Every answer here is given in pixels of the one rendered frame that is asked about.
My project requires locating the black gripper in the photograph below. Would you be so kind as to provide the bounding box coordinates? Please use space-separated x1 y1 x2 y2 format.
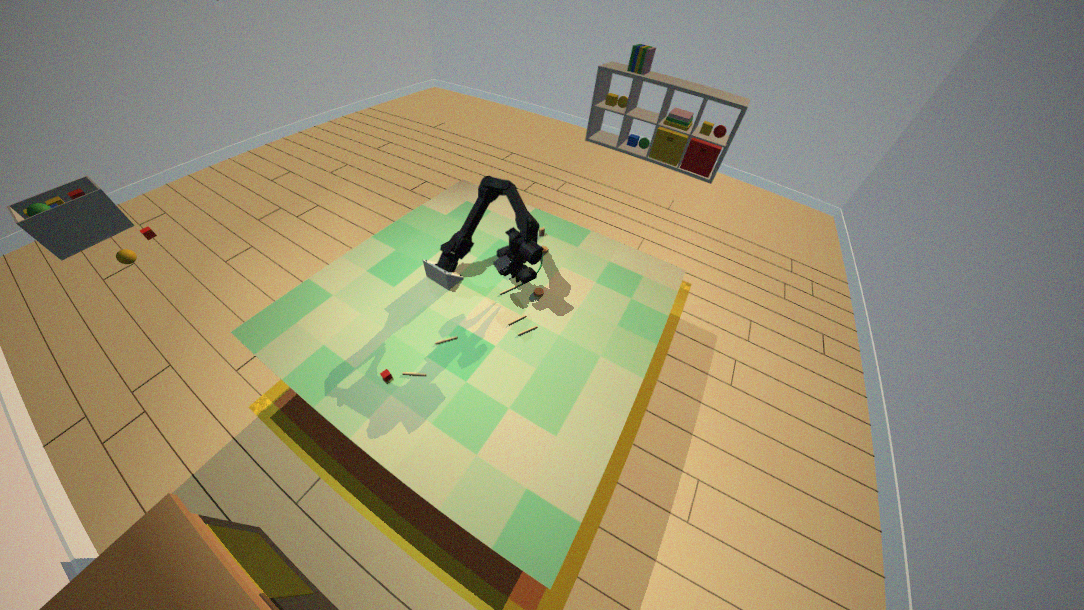
496 245 537 284

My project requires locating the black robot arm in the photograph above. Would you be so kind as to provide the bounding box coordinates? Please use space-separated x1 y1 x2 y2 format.
435 176 544 276

